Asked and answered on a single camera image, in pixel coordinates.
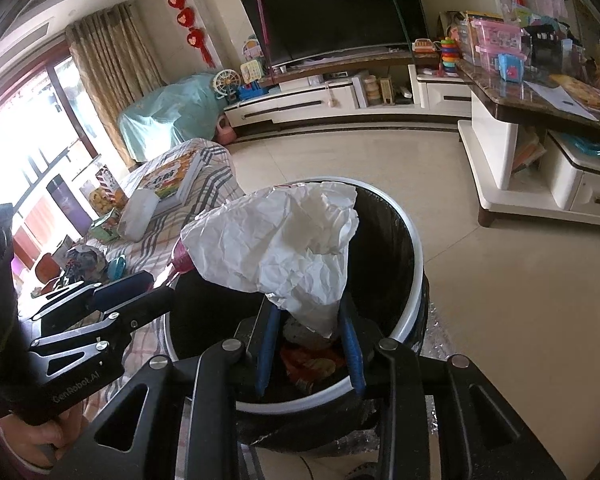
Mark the purple carton box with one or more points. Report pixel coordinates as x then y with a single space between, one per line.
60 197

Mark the yellow orange book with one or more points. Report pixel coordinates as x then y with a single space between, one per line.
580 91

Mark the orange snack wrapper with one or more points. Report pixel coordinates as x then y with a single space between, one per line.
312 362

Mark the black box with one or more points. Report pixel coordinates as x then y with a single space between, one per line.
547 45

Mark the white tissue box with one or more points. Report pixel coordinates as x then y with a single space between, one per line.
137 215

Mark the pinkish brown round object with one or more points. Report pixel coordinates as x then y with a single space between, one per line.
47 270

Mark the small teal object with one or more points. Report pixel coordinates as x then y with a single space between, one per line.
116 266

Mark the toy ferris wheel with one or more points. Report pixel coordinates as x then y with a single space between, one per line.
226 82

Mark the colourful round toy sign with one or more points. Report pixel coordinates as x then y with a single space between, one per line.
252 47

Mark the orange printed packet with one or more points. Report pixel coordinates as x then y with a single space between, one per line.
172 177

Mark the wooden rack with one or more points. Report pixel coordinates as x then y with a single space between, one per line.
386 91

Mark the clear snack jar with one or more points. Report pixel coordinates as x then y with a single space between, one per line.
105 195

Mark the crumpled foil wrapper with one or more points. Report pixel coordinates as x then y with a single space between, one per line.
82 262

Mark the pink plastic wrapper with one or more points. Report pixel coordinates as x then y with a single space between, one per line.
181 259

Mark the blue toy box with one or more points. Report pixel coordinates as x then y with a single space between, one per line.
510 67

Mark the pink floor toy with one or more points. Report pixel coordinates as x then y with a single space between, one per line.
226 132

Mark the white television cabinet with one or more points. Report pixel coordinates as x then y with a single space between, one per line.
300 102

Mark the white rimmed trash bin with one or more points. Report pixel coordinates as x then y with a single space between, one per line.
411 317

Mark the black flat television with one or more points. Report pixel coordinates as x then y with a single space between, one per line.
335 7

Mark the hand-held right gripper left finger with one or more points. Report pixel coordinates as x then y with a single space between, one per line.
266 355

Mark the white paper sheet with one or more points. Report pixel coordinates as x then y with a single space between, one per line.
560 102

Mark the bamboo steamer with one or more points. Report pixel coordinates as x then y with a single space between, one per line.
372 91

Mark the toy cash register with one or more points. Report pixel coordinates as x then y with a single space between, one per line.
425 46

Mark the stack of shelf books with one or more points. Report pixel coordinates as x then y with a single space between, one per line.
527 152

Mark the person's left hand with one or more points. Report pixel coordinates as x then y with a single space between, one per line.
45 437

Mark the blue toy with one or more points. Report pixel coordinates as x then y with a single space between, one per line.
252 93

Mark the pink storage box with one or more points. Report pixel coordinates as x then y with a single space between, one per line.
490 57
497 34

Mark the teal plate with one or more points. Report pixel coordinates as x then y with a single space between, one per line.
587 147

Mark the plaid tablecloth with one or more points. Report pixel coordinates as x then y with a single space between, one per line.
205 195

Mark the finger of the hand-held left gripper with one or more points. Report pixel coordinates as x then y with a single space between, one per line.
121 289
80 375

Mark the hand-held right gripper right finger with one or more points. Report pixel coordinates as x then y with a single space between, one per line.
353 355

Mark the balcony glass door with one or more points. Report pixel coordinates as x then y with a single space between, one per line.
35 125

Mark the green carton box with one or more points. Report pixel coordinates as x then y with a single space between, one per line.
105 227

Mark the yellow green toy board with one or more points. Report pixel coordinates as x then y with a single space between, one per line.
252 70

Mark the beige patterned curtain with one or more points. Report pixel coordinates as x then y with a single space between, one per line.
112 75

